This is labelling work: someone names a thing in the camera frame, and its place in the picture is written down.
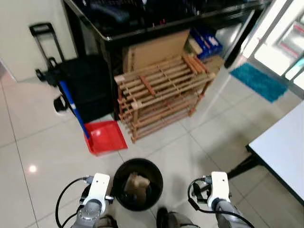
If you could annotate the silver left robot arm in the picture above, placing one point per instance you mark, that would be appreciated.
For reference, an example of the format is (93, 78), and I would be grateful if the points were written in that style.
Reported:
(90, 213)

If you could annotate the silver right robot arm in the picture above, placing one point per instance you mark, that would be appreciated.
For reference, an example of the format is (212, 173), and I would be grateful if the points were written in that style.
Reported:
(227, 213)

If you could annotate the black round rubbish bin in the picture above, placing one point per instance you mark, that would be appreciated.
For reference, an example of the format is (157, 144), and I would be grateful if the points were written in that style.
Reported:
(118, 185)

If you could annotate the crumpled brown paper trash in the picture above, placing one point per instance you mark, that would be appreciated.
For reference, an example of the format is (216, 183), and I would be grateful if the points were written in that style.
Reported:
(137, 184)

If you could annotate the robot left leg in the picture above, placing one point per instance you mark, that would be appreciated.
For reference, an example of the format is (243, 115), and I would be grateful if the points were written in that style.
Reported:
(107, 222)

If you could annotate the robot leg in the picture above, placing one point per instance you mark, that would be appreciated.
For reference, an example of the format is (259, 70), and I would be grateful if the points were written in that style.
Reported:
(107, 222)
(175, 221)

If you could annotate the robot right leg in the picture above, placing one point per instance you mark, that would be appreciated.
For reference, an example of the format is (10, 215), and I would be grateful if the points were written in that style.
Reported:
(175, 221)

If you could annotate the white folding table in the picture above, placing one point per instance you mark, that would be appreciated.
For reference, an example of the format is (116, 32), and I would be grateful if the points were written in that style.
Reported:
(282, 147)

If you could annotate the wooden slatted shoe rack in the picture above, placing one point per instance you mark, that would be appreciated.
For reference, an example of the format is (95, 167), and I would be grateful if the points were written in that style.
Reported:
(161, 90)

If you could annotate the teal floor mat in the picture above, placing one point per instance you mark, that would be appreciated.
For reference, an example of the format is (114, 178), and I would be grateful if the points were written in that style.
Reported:
(259, 81)

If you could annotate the large brown cardboard sheet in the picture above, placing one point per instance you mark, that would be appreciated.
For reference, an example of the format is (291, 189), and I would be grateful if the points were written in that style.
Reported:
(154, 50)

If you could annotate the blue box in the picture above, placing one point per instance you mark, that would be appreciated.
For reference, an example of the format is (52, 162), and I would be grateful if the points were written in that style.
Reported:
(206, 42)

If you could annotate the glass sliding door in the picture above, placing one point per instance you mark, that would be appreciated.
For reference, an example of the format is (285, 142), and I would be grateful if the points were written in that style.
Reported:
(280, 42)

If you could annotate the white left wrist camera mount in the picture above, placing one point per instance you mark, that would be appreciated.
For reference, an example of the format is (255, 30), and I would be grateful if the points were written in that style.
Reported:
(99, 186)

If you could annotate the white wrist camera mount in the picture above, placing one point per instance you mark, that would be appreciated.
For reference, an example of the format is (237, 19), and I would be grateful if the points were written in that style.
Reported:
(220, 186)
(99, 186)

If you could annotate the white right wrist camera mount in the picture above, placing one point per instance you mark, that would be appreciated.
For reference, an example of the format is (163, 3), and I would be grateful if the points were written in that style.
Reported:
(220, 186)

